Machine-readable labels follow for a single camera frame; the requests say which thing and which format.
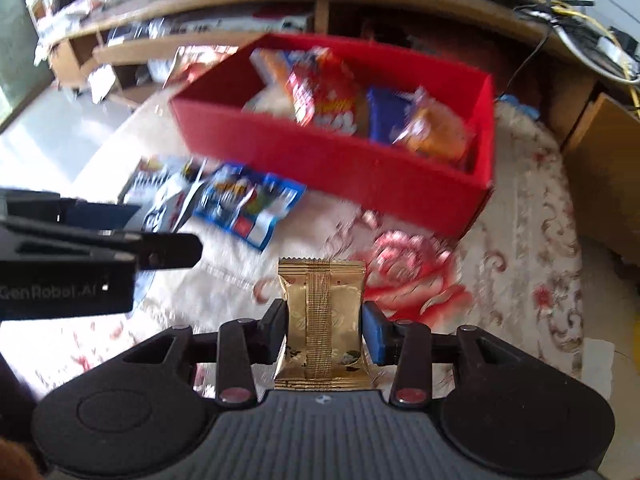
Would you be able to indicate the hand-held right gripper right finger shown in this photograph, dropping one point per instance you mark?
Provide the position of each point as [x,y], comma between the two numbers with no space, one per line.
[375,335]

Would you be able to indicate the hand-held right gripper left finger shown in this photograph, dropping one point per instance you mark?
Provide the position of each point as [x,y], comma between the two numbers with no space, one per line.
[274,332]

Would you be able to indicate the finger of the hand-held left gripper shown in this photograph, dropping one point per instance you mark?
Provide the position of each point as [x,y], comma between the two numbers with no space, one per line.
[165,252]
[100,215]

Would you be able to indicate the gold snack packet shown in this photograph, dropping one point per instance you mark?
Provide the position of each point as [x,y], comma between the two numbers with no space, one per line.
[325,320]

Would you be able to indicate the red cardboard box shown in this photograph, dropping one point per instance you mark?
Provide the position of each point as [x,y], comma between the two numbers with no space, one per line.
[350,170]

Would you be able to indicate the dark blue snack packet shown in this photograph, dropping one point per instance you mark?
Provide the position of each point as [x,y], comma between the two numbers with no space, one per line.
[385,115]

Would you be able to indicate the red blue chip bag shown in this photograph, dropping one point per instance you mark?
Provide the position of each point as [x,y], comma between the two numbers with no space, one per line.
[325,95]

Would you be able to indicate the white green wafer packet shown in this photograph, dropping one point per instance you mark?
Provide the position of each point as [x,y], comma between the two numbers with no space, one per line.
[165,210]

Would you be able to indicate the clear bun snack packet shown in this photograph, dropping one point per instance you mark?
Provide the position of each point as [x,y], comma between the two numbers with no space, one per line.
[270,102]

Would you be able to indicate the pale orange snack packet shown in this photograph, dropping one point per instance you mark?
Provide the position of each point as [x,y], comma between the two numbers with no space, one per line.
[272,67]

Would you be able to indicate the brown cardboard box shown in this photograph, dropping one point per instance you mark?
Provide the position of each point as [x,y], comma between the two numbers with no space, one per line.
[610,170]

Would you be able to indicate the white power strip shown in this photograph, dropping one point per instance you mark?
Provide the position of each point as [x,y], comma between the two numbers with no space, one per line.
[617,55]

